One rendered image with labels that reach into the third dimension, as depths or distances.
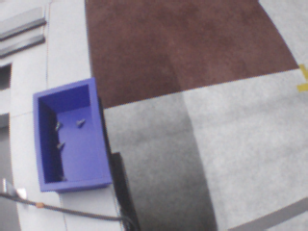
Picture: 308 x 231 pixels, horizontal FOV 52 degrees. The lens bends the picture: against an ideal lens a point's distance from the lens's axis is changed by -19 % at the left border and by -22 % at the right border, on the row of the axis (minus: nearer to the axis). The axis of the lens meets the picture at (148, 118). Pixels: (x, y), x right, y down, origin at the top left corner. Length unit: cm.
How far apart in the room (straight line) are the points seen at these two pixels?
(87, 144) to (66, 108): 10
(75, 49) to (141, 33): 116
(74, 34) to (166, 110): 90
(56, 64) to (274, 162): 116
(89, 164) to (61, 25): 45
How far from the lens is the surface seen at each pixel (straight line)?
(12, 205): 89
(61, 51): 97
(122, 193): 119
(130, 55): 199
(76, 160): 79
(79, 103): 83
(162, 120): 176
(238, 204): 163
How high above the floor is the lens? 154
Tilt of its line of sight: 60 degrees down
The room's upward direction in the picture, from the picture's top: 6 degrees counter-clockwise
